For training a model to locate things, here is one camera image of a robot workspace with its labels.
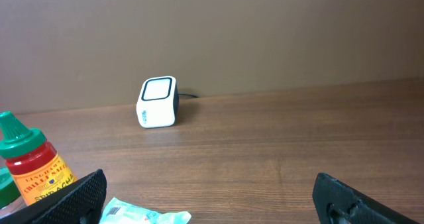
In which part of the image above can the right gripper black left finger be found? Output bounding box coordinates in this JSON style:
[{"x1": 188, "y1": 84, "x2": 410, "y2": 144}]
[{"x1": 1, "y1": 169, "x2": 107, "y2": 224}]

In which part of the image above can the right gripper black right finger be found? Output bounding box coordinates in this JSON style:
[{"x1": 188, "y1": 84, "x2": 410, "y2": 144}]
[{"x1": 312, "y1": 173, "x2": 418, "y2": 224}]

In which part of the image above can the teal wet wipes pack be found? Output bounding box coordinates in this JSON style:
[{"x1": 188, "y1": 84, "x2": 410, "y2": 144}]
[{"x1": 99, "y1": 197, "x2": 191, "y2": 224}]

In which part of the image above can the red chilli sauce bottle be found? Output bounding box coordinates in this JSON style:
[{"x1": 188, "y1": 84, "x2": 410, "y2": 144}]
[{"x1": 0, "y1": 111, "x2": 78, "y2": 206}]

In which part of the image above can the green lid jar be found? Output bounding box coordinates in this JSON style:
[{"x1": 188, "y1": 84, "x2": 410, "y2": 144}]
[{"x1": 0, "y1": 167, "x2": 27, "y2": 218}]

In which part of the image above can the white barcode scanner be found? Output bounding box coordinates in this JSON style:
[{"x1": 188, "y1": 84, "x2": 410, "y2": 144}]
[{"x1": 136, "y1": 76, "x2": 179, "y2": 129}]

